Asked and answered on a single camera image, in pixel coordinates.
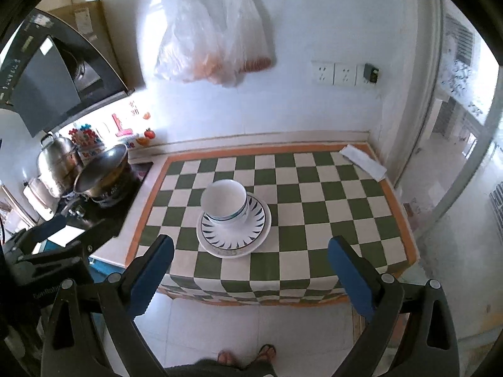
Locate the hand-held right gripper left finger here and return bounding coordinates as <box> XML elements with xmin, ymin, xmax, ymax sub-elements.
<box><xmin>40</xmin><ymin>235</ymin><xmax>174</xmax><ymax>377</ymax></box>

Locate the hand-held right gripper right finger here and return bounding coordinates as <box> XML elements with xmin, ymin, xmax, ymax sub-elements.
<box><xmin>327</xmin><ymin>236</ymin><xmax>460</xmax><ymax>377</ymax></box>

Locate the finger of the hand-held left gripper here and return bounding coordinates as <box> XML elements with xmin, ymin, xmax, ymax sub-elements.
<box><xmin>12</xmin><ymin>217</ymin><xmax>119</xmax><ymax>272</ymax></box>

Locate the large white plate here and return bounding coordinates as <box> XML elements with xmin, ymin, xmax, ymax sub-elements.
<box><xmin>196</xmin><ymin>200</ymin><xmax>273</xmax><ymax>259</ymax></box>

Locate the white bowl with blue pattern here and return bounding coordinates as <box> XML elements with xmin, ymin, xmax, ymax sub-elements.
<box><xmin>200</xmin><ymin>179</ymin><xmax>258</xmax><ymax>228</ymax></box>

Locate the blue striped white plate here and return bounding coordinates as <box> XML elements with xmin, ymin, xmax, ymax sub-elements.
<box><xmin>200</xmin><ymin>193</ymin><xmax>266</xmax><ymax>249</ymax></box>

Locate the white container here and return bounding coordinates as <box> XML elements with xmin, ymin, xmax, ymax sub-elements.
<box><xmin>23</xmin><ymin>177</ymin><xmax>56</xmax><ymax>221</ymax></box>

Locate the black gas stove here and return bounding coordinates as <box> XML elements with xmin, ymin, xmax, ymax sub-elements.
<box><xmin>59</xmin><ymin>163</ymin><xmax>155</xmax><ymax>241</ymax></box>

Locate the green white checkered tablecloth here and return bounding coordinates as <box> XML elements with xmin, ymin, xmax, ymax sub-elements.
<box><xmin>125</xmin><ymin>143</ymin><xmax>419</xmax><ymax>307</ymax></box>

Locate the steel kettle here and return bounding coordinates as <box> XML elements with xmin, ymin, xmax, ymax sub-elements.
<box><xmin>36</xmin><ymin>134</ymin><xmax>80</xmax><ymax>198</ymax></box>

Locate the steel wok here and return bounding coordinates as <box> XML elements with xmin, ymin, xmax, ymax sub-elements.
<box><xmin>74</xmin><ymin>144</ymin><xmax>131</xmax><ymax>199</ymax></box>

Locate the person's left foot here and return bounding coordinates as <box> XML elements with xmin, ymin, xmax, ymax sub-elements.
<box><xmin>217</xmin><ymin>349</ymin><xmax>237</xmax><ymax>368</ymax></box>

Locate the person's foot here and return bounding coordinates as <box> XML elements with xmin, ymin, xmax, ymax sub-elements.
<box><xmin>255</xmin><ymin>343</ymin><xmax>278</xmax><ymax>362</ymax></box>
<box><xmin>217</xmin><ymin>349</ymin><xmax>237</xmax><ymax>368</ymax></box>

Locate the person's right foot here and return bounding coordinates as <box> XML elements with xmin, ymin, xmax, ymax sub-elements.
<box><xmin>255</xmin><ymin>343</ymin><xmax>278</xmax><ymax>362</ymax></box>

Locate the person's dark clothing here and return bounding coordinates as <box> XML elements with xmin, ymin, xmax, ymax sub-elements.
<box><xmin>163</xmin><ymin>357</ymin><xmax>278</xmax><ymax>377</ymax></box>

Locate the folded white cloth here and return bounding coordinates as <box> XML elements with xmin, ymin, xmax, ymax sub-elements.
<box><xmin>339</xmin><ymin>145</ymin><xmax>388</xmax><ymax>182</ymax></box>

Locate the white radiator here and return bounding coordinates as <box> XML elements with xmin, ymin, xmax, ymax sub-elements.
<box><xmin>489</xmin><ymin>183</ymin><xmax>503</xmax><ymax>237</ymax></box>

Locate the black range hood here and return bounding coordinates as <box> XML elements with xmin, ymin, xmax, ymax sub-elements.
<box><xmin>0</xmin><ymin>8</ymin><xmax>136</xmax><ymax>138</ymax></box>

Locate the clear plastic bag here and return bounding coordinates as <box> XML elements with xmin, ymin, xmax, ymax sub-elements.
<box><xmin>220</xmin><ymin>0</ymin><xmax>276</xmax><ymax>76</ymax></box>
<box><xmin>153</xmin><ymin>0</ymin><xmax>241</xmax><ymax>88</ymax></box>

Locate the colourful letter wall sticker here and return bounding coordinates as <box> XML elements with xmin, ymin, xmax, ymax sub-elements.
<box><xmin>69</xmin><ymin>123</ymin><xmax>105</xmax><ymax>158</ymax></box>

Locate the grey door frame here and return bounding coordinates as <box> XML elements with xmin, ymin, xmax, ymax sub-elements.
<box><xmin>393</xmin><ymin>0</ymin><xmax>500</xmax><ymax>241</ymax></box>

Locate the white wall socket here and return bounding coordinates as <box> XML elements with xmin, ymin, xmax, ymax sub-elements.
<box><xmin>312</xmin><ymin>61</ymin><xmax>335</xmax><ymax>85</ymax></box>
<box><xmin>333</xmin><ymin>63</ymin><xmax>358</xmax><ymax>86</ymax></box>

